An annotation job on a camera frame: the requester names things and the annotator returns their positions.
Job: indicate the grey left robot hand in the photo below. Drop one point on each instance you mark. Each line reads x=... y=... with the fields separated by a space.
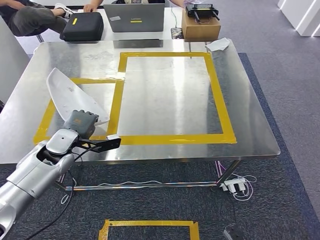
x=80 y=122

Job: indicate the person's hand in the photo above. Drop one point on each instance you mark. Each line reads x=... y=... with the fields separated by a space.
x=90 y=8

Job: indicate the white plastic car body part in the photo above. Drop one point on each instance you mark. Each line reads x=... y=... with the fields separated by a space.
x=67 y=96

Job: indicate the steel workbench table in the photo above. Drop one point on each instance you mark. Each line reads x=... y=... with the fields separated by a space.
x=162 y=99

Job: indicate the black zip case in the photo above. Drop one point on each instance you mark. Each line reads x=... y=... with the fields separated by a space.
x=84 y=28

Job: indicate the grey laptop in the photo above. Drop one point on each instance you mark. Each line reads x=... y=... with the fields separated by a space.
x=135 y=18

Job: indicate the seated person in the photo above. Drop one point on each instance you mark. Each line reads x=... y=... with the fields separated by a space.
x=27 y=21

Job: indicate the grey panel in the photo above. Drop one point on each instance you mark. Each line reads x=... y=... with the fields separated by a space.
x=11 y=63

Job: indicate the white desk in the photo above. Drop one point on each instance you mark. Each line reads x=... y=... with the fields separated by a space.
x=172 y=18

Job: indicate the yellow floor tape square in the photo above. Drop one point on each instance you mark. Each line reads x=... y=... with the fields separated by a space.
x=149 y=223

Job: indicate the cardboard box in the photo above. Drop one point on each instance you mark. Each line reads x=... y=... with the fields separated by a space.
x=200 y=31

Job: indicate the black remote controller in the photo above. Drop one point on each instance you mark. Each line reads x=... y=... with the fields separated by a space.
x=202 y=10

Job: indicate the crumpled white paper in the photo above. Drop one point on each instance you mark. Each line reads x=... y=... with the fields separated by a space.
x=217 y=44

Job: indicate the large yellow tape square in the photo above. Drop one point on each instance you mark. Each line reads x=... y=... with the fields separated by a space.
x=220 y=106

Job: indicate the white power strip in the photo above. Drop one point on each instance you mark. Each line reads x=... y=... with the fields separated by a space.
x=233 y=185

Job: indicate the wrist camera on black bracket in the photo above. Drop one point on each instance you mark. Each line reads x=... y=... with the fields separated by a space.
x=109 y=143

